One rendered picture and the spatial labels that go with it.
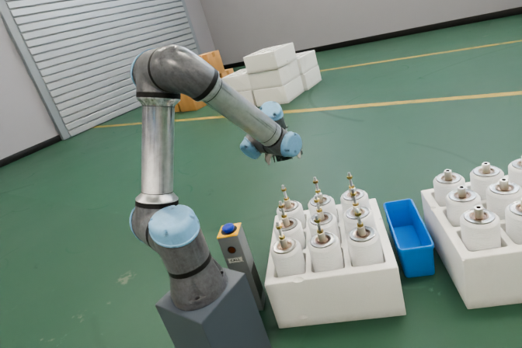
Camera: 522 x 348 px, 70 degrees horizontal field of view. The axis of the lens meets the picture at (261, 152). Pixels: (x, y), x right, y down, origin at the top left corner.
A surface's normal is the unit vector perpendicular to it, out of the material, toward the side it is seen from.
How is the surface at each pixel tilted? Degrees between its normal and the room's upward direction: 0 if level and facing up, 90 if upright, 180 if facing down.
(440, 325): 0
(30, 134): 90
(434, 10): 90
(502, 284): 90
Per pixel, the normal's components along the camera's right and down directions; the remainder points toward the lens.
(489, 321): -0.26, -0.90
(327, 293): -0.12, 0.38
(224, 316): 0.79, 0.00
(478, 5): -0.55, 0.44
